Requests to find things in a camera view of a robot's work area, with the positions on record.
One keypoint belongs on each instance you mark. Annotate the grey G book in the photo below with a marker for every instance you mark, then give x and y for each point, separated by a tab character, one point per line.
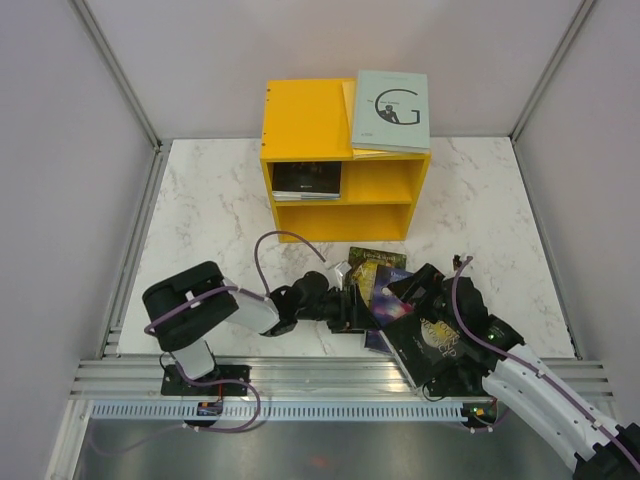
391	112

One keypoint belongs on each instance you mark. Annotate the yellow wooden shelf box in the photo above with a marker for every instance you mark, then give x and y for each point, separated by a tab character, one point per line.
305	121

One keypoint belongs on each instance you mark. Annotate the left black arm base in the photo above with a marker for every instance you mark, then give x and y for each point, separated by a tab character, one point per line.
173	383

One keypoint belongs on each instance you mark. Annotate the aluminium front rail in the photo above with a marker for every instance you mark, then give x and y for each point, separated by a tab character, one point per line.
139	377

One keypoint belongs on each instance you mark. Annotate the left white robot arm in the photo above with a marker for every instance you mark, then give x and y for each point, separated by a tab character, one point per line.
184	308

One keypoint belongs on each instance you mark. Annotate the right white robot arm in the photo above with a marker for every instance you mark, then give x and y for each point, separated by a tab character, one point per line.
592	444

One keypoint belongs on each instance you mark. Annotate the light blue O S book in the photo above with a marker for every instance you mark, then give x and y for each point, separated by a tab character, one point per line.
305	196

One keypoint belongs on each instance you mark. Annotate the green forest cover book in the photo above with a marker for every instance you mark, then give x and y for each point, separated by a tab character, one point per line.
364	263

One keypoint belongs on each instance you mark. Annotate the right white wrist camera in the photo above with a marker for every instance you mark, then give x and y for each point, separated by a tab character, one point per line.
457	262

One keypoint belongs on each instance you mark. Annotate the yellow L book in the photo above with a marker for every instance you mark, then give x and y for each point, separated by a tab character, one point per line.
348	89

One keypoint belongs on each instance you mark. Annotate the slotted white cable duct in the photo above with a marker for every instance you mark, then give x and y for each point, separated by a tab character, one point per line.
281	411

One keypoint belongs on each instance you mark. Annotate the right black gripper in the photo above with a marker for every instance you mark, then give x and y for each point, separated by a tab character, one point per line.
426	278

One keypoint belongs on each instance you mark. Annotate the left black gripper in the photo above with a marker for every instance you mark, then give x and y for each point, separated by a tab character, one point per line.
352	319

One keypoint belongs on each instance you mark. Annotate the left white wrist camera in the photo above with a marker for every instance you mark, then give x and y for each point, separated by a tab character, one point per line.
339	273

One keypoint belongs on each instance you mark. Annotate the teal Jules Verne book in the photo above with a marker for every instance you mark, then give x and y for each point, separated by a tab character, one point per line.
305	194

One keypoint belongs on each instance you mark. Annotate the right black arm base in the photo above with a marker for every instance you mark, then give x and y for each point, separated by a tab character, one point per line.
458	381

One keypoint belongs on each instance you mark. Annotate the purple Robinson Crusoe book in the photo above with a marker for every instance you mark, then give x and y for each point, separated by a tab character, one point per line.
385	306

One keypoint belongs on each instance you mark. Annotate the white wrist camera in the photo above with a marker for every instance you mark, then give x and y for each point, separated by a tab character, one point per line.
339	273
457	262

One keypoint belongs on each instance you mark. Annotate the dark Wuthering Heights book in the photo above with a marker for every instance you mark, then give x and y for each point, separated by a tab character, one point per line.
307	179

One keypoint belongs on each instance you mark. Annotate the black Moon and Sixpence book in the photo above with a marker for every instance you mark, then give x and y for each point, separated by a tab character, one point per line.
427	352

